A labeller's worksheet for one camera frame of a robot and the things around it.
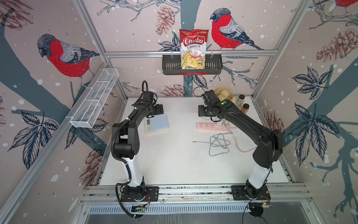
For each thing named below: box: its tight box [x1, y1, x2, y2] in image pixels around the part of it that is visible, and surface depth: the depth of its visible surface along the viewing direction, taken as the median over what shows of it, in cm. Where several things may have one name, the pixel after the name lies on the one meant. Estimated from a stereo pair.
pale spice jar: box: [236, 94, 245, 107], surface depth 112 cm
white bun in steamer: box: [217, 89, 230, 102], surface depth 120 cm
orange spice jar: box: [240, 103, 250, 115], surface depth 105 cm
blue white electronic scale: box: [144, 113, 170, 134], surface depth 103 cm
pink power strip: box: [196, 122, 230, 132], surface depth 102 cm
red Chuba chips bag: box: [179, 28, 209, 70], surface depth 87 cm
